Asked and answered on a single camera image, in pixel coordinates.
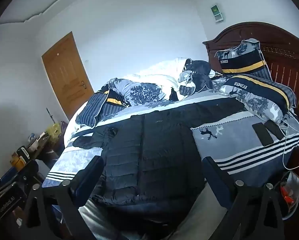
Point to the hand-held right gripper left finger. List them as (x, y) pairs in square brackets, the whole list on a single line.
[(90, 176)]

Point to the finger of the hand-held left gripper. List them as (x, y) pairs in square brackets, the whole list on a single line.
[(29, 171)]

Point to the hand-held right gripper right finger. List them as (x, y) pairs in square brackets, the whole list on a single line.
[(210, 171)]

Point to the black puffer jacket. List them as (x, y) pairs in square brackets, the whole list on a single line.
[(149, 155)]

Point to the yellow box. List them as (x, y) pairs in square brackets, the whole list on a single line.
[(17, 163)]

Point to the white and black small appliance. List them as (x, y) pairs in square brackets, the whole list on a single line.
[(23, 153)]

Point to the cluttered dark side table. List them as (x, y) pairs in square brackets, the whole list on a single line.
[(39, 152)]

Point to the blue striped deer-print bed sheet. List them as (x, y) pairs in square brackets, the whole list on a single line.
[(239, 140)]

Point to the yellow plastic bag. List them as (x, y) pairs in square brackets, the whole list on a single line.
[(54, 132)]

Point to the black smartphone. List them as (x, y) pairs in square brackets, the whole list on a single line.
[(262, 134), (274, 129)]

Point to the blue pinstriped pillow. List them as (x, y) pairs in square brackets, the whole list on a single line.
[(94, 112)]

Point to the clear plastic bag with red item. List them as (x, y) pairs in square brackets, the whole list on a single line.
[(290, 191)]

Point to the deer-print pillow with yellow stripe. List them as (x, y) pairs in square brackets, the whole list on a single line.
[(242, 57), (262, 97)]

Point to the brown wooden door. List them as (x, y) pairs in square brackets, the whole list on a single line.
[(67, 75)]

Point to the white and blue tree-print duvet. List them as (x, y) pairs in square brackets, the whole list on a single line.
[(149, 85)]

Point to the dark wooden headboard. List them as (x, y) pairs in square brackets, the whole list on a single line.
[(287, 55)]

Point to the green and white wall panel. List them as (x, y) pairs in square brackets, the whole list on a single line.
[(217, 13)]

